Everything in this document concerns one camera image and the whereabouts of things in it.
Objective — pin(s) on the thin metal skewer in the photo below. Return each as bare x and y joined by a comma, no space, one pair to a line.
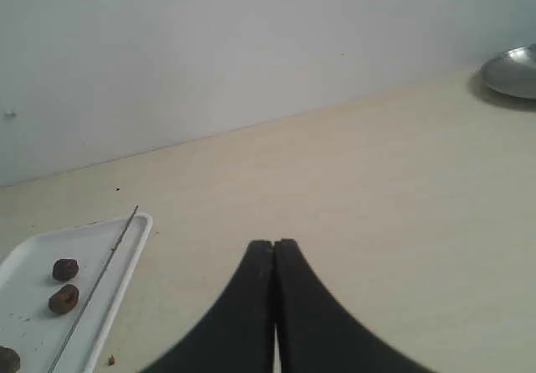
92,291

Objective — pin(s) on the silver metal bowl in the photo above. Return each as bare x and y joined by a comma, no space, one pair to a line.
512,73

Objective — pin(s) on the dark red hawthorn berry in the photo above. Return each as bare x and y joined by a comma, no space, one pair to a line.
9,360
65,269
64,300

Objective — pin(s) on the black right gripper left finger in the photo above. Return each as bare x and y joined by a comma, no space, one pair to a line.
237,334

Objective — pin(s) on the white rectangular plastic tray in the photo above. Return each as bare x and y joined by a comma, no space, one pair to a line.
27,324

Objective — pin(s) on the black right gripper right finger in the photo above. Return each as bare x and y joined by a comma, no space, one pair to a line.
316,333

